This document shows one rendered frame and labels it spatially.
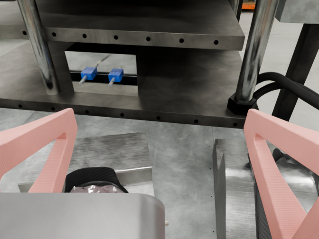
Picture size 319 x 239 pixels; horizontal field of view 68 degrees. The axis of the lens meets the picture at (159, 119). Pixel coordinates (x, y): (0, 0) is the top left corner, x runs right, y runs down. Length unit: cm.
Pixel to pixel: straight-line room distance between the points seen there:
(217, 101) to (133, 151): 51
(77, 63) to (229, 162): 69
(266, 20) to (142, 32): 38
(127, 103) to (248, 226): 63
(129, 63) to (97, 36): 14
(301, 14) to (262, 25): 19
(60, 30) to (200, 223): 77
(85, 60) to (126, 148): 50
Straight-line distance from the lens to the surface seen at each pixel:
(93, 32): 91
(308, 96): 82
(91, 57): 94
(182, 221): 55
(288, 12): 93
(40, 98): 105
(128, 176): 50
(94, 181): 54
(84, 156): 54
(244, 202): 46
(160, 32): 85
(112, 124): 79
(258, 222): 47
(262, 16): 77
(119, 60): 90
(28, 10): 95
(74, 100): 98
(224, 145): 63
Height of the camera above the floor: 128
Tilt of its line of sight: 37 degrees down
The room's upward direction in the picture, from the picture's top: straight up
